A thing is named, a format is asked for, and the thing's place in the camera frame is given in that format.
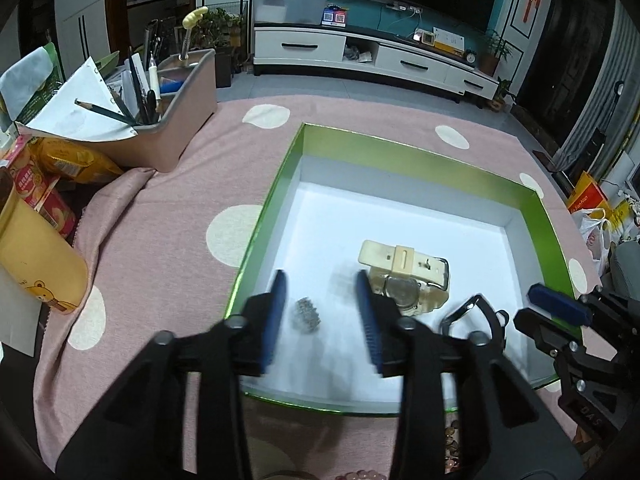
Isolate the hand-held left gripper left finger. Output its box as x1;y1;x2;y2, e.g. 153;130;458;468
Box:
55;269;291;480

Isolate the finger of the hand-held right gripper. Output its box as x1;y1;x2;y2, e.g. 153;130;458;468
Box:
527;284;640;356
514;308;601;368

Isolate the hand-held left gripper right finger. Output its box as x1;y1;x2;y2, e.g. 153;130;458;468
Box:
352;269;586;480

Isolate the silver sparkly ring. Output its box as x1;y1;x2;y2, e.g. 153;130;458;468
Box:
294;299;321;333

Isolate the cream wristwatch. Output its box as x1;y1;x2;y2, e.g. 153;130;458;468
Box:
357;240;451;317

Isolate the wooden bead bracelet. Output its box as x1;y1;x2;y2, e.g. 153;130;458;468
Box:
444;417;468;472

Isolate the green cardboard box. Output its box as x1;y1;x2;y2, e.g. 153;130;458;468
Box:
222;121;576;416

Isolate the white plastic bag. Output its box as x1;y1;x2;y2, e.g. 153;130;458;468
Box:
572;207;618;263

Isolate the orange shopping bag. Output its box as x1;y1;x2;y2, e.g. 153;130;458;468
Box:
565;170;610;211

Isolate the pink polka-dot tablecloth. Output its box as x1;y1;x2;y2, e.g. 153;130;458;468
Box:
32;95;606;480

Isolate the small potted plant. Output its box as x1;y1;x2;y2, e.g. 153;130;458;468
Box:
489;77;517;112

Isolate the pink desk organizer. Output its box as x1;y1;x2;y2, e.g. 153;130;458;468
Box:
120;49;218;171

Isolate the yellow bear bottle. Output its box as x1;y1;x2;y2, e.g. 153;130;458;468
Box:
0;167;90;313

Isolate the large potted plant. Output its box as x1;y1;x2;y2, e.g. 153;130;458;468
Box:
481;30;514;77

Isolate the white tv cabinet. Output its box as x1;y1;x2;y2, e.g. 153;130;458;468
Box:
252;22;501;106

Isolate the dark pencil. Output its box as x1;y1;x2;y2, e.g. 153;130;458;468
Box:
75;99;137;125

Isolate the white pen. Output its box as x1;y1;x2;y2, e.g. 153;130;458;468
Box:
147;52;162;102

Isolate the pink snack packet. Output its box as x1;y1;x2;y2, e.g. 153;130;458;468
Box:
0;135;76;238

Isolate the yellow and white box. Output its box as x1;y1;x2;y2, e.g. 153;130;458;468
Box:
432;26;466;56

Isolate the white paper sheet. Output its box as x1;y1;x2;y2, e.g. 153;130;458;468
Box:
30;57;138;143

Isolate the green houseplant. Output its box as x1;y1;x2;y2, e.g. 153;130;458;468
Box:
192;7;247;58

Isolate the translucent storage box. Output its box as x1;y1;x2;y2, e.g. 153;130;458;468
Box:
250;0;331;26

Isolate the banana-shaped stick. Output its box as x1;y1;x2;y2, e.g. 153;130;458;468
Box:
181;6;209;63

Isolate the green tissue pack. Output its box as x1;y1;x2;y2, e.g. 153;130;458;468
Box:
0;45;121;128

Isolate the white tall cabinet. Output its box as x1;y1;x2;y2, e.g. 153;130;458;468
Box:
54;0;113;81

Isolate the pink bead bracelet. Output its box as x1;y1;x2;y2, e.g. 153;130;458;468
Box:
334;467;388;480

